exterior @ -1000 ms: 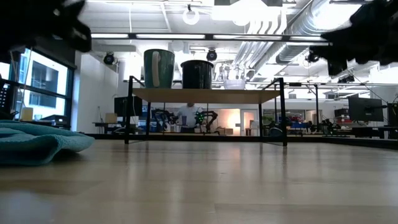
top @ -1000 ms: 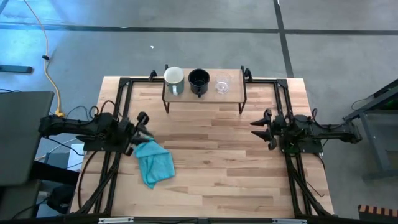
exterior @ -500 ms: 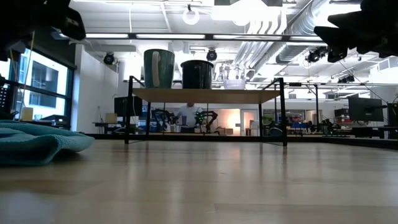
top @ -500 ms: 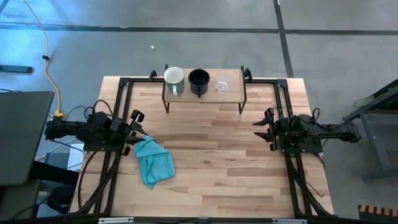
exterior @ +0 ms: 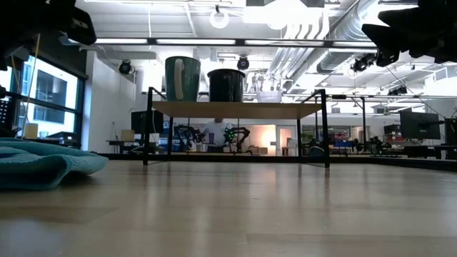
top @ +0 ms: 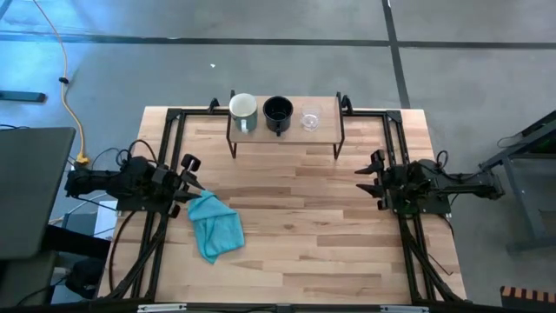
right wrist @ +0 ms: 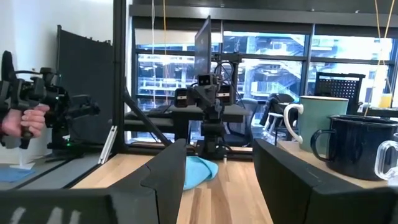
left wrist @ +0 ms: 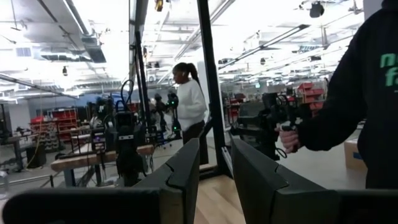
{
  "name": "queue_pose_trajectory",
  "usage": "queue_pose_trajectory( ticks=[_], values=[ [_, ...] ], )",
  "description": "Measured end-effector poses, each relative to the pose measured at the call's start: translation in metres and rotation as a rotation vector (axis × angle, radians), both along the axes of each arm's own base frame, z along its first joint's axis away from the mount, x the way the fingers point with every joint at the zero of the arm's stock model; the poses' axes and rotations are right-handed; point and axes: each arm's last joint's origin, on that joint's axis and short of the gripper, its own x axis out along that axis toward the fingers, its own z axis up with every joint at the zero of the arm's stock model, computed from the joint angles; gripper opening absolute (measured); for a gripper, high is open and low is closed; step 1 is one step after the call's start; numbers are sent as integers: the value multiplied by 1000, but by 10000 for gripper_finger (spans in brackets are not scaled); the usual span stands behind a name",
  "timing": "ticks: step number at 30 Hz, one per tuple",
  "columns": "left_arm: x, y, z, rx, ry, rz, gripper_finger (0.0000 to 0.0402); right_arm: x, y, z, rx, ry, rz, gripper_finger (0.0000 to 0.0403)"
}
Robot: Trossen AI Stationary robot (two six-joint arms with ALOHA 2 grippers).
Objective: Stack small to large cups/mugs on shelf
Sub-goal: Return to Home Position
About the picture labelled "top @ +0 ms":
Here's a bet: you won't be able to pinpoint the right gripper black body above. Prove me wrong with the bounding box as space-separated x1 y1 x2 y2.
371 149 399 212

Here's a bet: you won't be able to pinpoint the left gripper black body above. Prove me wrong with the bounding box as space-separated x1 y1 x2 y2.
162 153 203 220

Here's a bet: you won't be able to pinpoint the teal mug white handle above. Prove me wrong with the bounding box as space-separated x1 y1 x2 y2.
228 92 259 135

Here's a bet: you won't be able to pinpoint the black mug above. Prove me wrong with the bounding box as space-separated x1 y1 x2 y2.
261 95 295 137

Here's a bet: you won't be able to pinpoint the wooden shelf black legs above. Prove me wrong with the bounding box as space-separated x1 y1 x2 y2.
225 90 346 161

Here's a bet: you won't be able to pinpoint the teal microfibre cloth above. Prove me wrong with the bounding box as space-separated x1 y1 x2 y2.
187 190 246 265

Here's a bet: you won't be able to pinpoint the white box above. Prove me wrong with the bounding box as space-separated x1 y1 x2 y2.
93 199 119 238

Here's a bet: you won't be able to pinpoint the black chair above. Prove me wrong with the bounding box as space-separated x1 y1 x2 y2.
41 225 112 300

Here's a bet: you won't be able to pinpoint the grey metal stand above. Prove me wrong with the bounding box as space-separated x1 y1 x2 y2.
479 110 556 253

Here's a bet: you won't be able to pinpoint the dark grey flat panel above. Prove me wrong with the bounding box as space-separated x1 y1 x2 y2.
0 126 76 262

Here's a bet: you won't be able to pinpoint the black flat floor bar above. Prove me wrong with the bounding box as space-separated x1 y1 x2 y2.
0 90 48 103

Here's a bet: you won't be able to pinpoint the orange black striped block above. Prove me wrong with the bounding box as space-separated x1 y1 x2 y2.
500 285 556 310

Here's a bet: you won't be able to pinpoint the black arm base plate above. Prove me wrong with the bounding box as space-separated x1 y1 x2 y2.
393 197 452 217
116 196 175 214

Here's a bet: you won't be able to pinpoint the black aluminium table frame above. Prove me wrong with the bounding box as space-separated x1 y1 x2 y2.
97 97 468 305

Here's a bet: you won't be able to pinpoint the black cable bundle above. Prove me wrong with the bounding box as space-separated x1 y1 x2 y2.
108 210 171 301
398 216 468 303

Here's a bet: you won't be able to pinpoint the yellow power cable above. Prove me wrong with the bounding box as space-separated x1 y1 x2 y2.
32 0 91 169

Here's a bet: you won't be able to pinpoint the silver table edge bracket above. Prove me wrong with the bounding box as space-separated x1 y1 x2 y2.
137 303 188 313
381 305 430 313

